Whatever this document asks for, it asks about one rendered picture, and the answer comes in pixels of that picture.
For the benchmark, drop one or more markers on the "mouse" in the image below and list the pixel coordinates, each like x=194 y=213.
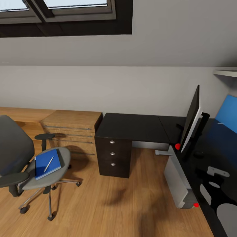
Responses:
x=199 y=154

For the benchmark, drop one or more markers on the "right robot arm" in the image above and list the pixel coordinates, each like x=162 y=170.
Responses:
x=224 y=207

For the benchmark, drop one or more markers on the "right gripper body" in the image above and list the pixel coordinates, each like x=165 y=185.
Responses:
x=203 y=174

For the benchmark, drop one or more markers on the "folder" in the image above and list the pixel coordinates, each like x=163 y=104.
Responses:
x=42 y=161

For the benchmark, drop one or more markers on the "swivel chair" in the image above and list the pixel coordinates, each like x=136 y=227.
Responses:
x=16 y=151

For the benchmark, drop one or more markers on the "monitor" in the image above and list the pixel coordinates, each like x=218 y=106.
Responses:
x=192 y=117

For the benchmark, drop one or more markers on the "cabinet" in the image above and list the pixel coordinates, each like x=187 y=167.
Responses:
x=113 y=157
x=74 y=130

